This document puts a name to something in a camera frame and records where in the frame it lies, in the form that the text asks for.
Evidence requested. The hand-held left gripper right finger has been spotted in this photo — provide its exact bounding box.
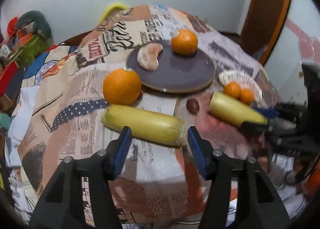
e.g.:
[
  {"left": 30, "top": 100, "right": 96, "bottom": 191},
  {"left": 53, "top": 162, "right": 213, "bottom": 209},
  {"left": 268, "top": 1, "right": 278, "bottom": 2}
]
[{"left": 187, "top": 126, "right": 292, "bottom": 229}]

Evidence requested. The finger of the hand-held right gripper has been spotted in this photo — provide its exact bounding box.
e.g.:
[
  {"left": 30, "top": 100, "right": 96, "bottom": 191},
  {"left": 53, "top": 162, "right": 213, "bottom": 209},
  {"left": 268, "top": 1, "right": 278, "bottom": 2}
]
[
  {"left": 240, "top": 118, "right": 298, "bottom": 135},
  {"left": 251, "top": 104, "right": 309, "bottom": 122}
]

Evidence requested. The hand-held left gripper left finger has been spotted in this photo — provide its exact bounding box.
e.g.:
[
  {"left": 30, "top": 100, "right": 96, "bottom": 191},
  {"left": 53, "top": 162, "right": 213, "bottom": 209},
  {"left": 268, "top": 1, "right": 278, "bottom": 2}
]
[{"left": 29, "top": 126, "right": 133, "bottom": 229}]

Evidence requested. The small tangerine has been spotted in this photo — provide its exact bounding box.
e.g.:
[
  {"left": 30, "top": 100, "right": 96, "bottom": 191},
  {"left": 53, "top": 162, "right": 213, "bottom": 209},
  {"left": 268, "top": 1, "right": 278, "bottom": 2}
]
[
  {"left": 223, "top": 82, "right": 242, "bottom": 99},
  {"left": 239, "top": 89, "right": 255, "bottom": 105}
]

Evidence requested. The orange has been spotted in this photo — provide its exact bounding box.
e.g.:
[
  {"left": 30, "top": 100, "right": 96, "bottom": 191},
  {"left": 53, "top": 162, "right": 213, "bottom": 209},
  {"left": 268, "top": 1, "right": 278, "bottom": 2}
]
[
  {"left": 102, "top": 67, "right": 142, "bottom": 106},
  {"left": 171, "top": 29, "right": 198, "bottom": 56}
]

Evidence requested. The dark purple round plate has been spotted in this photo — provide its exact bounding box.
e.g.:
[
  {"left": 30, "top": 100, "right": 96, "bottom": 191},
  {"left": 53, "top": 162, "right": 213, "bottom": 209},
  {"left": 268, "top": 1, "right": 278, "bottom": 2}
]
[{"left": 126, "top": 39, "right": 216, "bottom": 93}]

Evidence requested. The newspaper print tablecloth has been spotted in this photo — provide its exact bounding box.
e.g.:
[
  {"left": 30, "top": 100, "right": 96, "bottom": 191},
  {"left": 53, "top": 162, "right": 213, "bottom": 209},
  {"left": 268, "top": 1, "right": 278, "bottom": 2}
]
[{"left": 10, "top": 5, "right": 310, "bottom": 224}]

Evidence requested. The person's orange clothing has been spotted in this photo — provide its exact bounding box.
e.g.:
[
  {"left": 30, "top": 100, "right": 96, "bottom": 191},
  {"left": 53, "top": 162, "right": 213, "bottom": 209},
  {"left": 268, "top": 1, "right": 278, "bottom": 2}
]
[{"left": 305, "top": 169, "right": 320, "bottom": 198}]

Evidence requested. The wooden baseboard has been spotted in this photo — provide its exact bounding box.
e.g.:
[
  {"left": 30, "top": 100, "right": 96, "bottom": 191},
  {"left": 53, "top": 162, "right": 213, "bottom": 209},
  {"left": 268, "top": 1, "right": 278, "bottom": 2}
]
[{"left": 217, "top": 31, "right": 242, "bottom": 37}]

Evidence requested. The white sliding door panel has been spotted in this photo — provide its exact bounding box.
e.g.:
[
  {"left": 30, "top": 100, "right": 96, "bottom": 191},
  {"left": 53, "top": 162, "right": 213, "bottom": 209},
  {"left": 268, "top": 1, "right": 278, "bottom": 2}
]
[{"left": 262, "top": 0, "right": 320, "bottom": 69}]

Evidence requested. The wooden door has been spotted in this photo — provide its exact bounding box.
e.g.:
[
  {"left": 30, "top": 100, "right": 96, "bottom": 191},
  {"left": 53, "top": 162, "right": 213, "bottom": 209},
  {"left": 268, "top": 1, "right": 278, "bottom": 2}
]
[{"left": 240, "top": 0, "right": 294, "bottom": 65}]

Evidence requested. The green fabric bag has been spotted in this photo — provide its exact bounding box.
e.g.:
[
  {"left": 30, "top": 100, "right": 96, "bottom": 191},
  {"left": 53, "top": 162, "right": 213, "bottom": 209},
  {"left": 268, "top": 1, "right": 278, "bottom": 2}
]
[{"left": 15, "top": 35, "right": 49, "bottom": 68}]

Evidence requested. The red box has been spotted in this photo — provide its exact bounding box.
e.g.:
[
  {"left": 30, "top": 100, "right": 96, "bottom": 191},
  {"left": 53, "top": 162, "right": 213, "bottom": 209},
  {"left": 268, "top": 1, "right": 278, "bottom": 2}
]
[{"left": 0, "top": 60, "right": 19, "bottom": 97}]

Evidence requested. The yellow foam tube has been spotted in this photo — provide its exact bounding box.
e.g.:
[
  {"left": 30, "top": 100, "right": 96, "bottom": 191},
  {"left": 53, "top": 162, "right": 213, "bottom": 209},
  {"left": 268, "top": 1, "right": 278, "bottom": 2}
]
[{"left": 99, "top": 3, "right": 129, "bottom": 23}]

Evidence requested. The orange box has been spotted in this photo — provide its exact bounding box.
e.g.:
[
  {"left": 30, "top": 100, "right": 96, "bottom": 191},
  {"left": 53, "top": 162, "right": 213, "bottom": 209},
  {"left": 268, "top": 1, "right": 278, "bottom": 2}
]
[{"left": 15, "top": 32, "right": 35, "bottom": 46}]

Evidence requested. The grey pillow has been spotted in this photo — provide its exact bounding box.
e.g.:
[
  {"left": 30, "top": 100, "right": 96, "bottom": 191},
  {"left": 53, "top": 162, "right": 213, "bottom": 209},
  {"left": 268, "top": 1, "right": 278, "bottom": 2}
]
[{"left": 15, "top": 11, "right": 54, "bottom": 46}]

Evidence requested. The red plastic bag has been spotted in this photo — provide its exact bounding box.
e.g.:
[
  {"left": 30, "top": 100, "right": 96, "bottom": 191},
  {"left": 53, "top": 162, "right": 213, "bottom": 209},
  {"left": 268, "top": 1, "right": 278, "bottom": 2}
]
[{"left": 7, "top": 17, "right": 19, "bottom": 36}]

